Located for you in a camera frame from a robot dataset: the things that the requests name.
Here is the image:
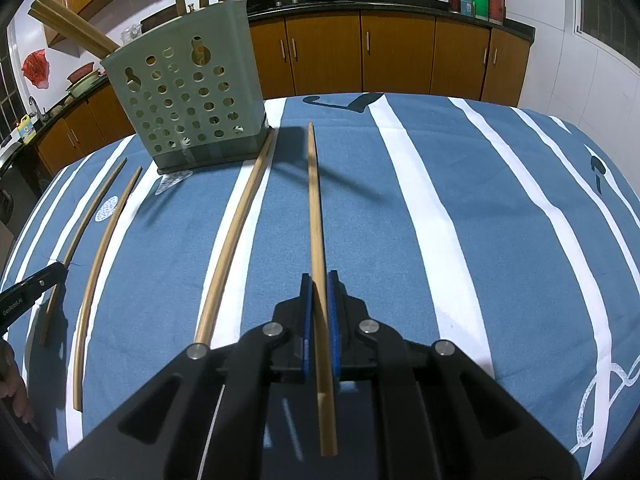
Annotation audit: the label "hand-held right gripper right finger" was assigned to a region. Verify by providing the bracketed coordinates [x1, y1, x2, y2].
[326, 270, 583, 480]

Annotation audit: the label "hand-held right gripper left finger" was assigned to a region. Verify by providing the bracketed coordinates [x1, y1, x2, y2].
[52, 272, 321, 480]

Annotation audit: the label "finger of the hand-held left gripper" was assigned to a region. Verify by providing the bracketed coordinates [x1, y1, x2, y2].
[15, 261, 68, 301]

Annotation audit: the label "green perforated utensil holder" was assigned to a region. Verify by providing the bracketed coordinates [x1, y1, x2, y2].
[100, 0, 271, 176]

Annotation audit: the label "person's left hand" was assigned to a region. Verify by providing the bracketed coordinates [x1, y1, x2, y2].
[0, 339, 36, 428]

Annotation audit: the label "green basin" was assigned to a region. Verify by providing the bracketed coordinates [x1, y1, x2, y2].
[66, 71, 108, 98]

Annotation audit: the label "red plastic bag on hook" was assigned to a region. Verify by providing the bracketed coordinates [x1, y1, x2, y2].
[21, 49, 51, 87]

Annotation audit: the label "dark cutting board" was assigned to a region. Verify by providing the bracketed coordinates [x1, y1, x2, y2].
[140, 9, 176, 36]

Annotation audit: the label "wooden lower cabinets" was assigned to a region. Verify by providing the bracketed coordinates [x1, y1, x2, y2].
[35, 10, 532, 176]

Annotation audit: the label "black kitchen countertop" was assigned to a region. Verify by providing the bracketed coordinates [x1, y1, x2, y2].
[0, 0, 537, 171]

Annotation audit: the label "large barred window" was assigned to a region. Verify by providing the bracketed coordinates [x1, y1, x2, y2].
[570, 0, 640, 68]

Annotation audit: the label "barred window with white frame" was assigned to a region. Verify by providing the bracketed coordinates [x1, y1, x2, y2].
[0, 45, 23, 136]

